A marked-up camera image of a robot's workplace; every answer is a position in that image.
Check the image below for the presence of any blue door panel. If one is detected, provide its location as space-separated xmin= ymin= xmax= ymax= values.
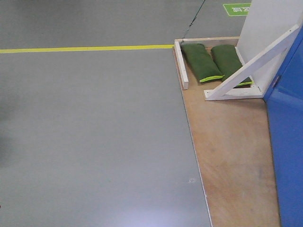
xmin=264 ymin=31 xmax=303 ymax=227

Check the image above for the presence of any green sandbag left of pair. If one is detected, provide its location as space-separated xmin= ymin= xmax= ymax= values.
xmin=181 ymin=44 xmax=224 ymax=83

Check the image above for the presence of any green sandbag of pair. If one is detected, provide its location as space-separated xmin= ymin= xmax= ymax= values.
xmin=181 ymin=44 xmax=224 ymax=83
xmin=211 ymin=44 xmax=242 ymax=82

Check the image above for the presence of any white diagonal brace far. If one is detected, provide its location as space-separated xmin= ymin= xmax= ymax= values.
xmin=204 ymin=24 xmax=299 ymax=101

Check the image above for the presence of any plywood base platform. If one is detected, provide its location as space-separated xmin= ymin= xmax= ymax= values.
xmin=172 ymin=36 xmax=282 ymax=227

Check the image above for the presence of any green sandbag right of pair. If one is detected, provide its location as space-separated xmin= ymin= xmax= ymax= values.
xmin=211 ymin=44 xmax=242 ymax=82

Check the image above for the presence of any green floor marking sign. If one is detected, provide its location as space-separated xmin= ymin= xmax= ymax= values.
xmin=223 ymin=3 xmax=251 ymax=17

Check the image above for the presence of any dark tension rope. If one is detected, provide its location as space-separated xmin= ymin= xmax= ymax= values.
xmin=181 ymin=0 xmax=206 ymax=41

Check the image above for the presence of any white wall panel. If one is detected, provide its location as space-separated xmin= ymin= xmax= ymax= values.
xmin=235 ymin=0 xmax=303 ymax=93

